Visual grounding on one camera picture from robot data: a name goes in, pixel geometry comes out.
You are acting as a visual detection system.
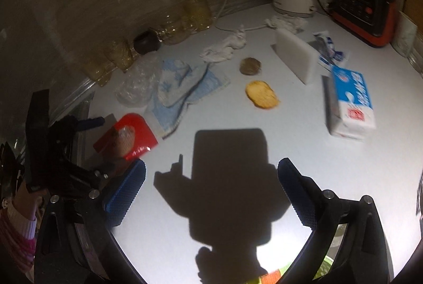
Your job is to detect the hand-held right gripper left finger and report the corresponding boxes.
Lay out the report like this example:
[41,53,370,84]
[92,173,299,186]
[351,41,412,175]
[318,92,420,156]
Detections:
[35,159,147,284]

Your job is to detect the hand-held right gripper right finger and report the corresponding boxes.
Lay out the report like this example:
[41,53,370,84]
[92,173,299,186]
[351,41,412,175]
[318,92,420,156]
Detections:
[277,157,394,284]

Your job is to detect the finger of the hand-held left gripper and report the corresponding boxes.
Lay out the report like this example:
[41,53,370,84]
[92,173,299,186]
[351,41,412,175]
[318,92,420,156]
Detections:
[54,117,105,133]
[61,157,114,196]

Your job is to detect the red snack package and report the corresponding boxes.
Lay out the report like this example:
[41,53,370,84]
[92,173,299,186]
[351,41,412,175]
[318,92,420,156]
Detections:
[93,113,158,161]

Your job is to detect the green plastic basket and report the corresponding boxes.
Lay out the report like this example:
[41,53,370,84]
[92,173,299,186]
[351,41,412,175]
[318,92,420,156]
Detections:
[256,256,341,284]

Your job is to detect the blue white foil wrapper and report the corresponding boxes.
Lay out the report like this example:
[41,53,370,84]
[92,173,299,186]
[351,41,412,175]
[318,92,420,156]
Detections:
[312,31,351,68]

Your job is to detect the black gas stove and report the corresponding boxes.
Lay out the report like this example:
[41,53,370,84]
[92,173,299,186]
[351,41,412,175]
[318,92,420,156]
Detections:
[0,139,27,185]

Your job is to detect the clear plastic bag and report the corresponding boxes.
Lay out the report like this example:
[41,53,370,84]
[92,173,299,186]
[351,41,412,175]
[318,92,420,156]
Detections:
[115,54,162,108]

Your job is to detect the black round jar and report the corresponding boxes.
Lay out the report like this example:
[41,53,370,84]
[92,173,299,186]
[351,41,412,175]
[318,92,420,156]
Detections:
[133,30,162,55]

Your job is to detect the blue white cloth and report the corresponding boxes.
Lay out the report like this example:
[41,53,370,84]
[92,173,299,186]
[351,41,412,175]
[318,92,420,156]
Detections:
[145,59,231,139]

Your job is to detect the blue white tissue pack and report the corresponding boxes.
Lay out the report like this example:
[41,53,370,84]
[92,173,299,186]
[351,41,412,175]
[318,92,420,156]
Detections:
[322,65,377,141]

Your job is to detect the yellow round cracker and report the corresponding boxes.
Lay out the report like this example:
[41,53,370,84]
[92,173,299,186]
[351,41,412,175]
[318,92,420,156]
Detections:
[245,81,281,109]

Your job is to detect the brown round cookie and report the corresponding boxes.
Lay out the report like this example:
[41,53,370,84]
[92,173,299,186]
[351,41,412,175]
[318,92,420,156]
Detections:
[240,57,262,76]

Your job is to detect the white sponge block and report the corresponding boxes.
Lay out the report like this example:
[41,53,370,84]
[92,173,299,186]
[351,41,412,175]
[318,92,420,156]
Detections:
[271,29,318,85]

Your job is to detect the crumpled white tissue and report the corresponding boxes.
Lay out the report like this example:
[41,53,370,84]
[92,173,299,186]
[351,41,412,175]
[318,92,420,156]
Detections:
[264,15,308,34]
[200,26,248,63]

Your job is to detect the clear drinking glass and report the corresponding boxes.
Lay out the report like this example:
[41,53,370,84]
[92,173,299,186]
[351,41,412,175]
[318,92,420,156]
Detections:
[408,49,423,73]

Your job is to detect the white printed mug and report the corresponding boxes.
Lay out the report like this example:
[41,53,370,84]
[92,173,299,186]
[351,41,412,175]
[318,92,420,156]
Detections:
[392,11,419,57]

